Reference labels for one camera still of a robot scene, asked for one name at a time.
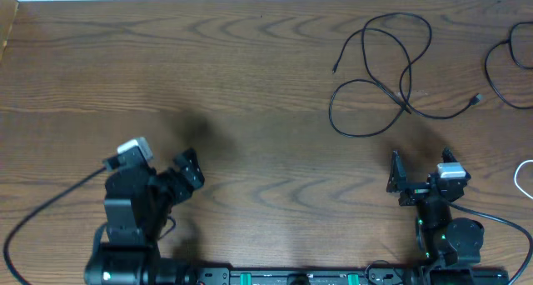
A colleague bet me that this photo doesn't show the black usb cable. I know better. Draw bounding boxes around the black usb cable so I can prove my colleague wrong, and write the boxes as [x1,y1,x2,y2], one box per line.
[484,21,533,110]
[328,12,484,138]

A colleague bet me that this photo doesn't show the white usb cable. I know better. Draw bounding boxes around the white usb cable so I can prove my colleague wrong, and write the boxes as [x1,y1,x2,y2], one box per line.
[513,159,533,201]

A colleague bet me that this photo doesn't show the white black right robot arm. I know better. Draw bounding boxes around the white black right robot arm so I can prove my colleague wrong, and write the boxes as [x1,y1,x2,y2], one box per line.
[386,148,485,285]

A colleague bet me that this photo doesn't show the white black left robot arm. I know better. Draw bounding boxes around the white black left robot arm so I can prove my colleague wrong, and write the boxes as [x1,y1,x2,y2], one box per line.
[84,147,205,285]

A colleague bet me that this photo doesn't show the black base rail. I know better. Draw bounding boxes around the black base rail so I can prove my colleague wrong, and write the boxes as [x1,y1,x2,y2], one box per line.
[180,260,510,285]

